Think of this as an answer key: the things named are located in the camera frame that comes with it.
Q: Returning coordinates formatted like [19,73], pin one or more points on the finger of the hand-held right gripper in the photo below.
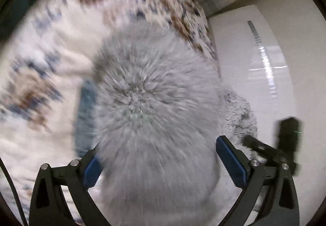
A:
[257,145]

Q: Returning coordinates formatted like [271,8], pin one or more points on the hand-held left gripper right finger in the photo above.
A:
[231,162]

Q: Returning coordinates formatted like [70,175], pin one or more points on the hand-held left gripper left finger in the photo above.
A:
[91,171]

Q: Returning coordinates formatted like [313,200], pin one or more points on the grey fleece blanket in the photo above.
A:
[152,119]

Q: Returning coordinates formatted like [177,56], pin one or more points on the blue cloth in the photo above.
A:
[85,119]

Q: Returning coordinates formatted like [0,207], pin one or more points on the white headboard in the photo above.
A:
[254,75]

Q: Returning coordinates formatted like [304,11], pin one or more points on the floral bed quilt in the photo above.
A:
[51,75]

